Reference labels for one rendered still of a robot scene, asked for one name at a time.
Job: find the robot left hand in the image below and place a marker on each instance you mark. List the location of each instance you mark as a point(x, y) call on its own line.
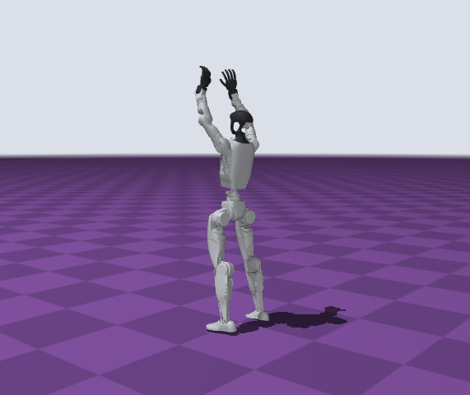
point(205, 80)

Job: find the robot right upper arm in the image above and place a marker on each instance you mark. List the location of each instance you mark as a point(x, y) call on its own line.
point(251, 134)

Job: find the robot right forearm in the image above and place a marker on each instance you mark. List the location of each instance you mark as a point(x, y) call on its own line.
point(236, 102)

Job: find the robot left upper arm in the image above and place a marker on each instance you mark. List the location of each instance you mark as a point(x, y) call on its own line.
point(221, 144)

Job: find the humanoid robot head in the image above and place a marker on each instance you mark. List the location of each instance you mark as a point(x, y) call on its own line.
point(242, 117)

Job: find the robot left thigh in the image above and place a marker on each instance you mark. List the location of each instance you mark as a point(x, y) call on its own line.
point(216, 238)

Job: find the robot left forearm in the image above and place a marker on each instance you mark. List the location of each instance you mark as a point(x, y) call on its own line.
point(202, 105)

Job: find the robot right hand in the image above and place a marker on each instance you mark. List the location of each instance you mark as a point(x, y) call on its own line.
point(230, 83)

